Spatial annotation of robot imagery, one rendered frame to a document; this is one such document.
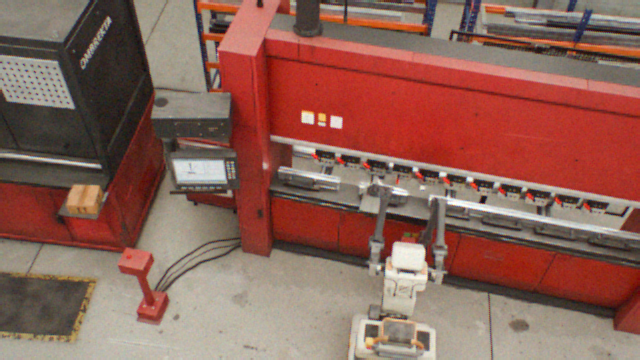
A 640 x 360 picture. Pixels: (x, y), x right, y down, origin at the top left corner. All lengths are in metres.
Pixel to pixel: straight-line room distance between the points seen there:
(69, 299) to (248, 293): 1.50
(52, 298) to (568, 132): 4.27
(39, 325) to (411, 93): 3.54
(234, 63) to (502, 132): 1.83
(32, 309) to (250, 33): 3.06
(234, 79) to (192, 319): 2.22
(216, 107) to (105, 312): 2.27
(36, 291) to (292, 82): 2.95
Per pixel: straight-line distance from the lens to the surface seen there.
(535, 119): 4.26
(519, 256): 5.22
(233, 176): 4.45
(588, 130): 4.35
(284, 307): 5.42
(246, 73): 4.07
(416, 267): 4.14
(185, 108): 4.16
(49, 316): 5.75
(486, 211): 4.98
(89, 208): 4.91
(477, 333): 5.51
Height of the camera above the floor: 4.76
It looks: 50 degrees down
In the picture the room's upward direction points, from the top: 3 degrees clockwise
